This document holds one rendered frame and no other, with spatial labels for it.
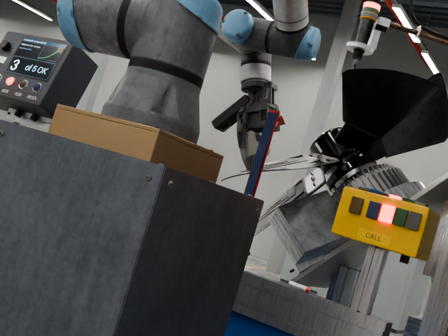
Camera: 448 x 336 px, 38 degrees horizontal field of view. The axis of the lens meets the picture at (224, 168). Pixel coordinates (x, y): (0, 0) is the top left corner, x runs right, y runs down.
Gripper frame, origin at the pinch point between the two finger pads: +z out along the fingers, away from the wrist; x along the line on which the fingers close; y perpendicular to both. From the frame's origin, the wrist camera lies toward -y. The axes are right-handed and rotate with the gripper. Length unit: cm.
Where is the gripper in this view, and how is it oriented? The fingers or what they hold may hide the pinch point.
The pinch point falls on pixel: (246, 165)
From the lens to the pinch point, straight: 154.7
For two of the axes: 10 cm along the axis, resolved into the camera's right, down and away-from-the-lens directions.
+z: -0.3, 9.8, -1.9
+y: 8.8, -0.7, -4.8
